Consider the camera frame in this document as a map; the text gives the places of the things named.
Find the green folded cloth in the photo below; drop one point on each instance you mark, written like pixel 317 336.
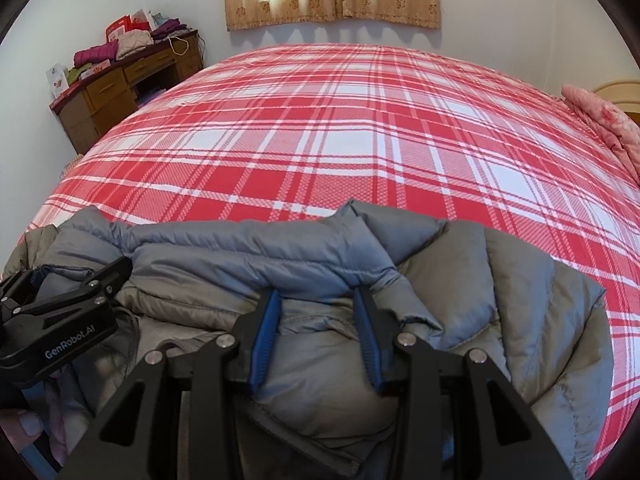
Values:
pixel 73 75

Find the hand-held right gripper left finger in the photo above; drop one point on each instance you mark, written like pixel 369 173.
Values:
pixel 262 340

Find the grey puffer jacket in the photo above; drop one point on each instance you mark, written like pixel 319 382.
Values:
pixel 320 270

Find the red cardboard box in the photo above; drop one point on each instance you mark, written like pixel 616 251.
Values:
pixel 125 22

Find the red plaid bed sheet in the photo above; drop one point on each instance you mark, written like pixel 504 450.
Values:
pixel 325 135

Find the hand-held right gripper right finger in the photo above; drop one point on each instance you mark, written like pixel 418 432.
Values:
pixel 371 342

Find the white card box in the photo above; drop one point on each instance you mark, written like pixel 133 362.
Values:
pixel 56 80

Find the brown wooden desk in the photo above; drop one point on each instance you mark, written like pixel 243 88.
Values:
pixel 105 95

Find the wooden bed headboard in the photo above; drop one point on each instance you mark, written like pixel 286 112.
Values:
pixel 617 92

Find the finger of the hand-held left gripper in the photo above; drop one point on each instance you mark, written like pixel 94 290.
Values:
pixel 22 287
pixel 95 280

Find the purple folded clothes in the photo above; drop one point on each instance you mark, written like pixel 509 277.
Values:
pixel 169 29

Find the beige folded clothes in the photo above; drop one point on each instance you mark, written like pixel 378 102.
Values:
pixel 132 44

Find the maroon folded clothes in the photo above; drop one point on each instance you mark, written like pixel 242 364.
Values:
pixel 95 54

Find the person's left hand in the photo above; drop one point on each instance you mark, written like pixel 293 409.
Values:
pixel 22 427

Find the pink floral folded blanket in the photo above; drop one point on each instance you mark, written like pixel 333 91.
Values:
pixel 607 120

